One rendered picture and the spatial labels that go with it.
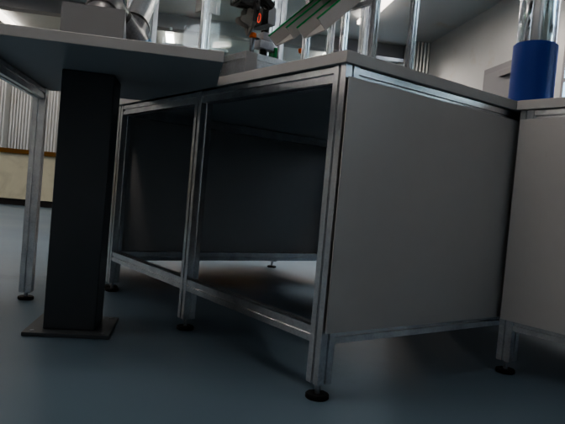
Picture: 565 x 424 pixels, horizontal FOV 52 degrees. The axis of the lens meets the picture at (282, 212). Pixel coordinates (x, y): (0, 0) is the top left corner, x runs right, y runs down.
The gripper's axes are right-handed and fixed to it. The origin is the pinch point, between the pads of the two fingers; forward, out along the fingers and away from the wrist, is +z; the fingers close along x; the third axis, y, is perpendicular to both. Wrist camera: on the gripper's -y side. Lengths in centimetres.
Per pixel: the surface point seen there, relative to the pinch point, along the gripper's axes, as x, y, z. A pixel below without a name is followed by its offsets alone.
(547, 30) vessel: 66, -83, -10
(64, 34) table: 28, 72, 23
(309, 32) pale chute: 35.8, 0.6, 6.1
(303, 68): 58, 19, 24
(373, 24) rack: 53, -10, 4
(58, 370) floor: 29, 67, 107
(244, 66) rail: 16.5, 11.4, 16.7
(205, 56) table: 44, 41, 24
